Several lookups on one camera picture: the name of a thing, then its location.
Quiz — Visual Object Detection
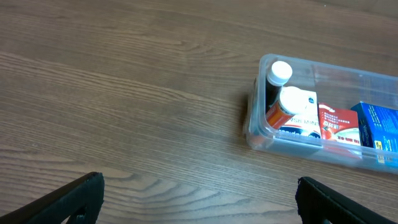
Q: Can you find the clear plastic container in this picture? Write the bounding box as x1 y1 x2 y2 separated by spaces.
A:
244 54 397 173

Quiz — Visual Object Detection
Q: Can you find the white box blue trim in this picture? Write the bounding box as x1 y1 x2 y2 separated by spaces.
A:
279 90 321 138

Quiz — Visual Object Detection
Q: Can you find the black bottle white cap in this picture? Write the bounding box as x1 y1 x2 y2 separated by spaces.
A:
266 61 292 113

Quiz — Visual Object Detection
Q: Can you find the red and white box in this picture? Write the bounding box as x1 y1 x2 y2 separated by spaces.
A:
318 103 361 146

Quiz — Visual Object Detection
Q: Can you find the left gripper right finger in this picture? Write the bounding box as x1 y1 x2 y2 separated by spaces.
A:
295 177 395 224

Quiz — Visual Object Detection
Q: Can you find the orange bottle white cap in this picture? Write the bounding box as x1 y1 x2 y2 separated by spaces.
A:
266 86 307 129

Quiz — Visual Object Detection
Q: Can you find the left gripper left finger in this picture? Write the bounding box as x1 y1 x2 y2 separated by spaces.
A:
1 172 105 224

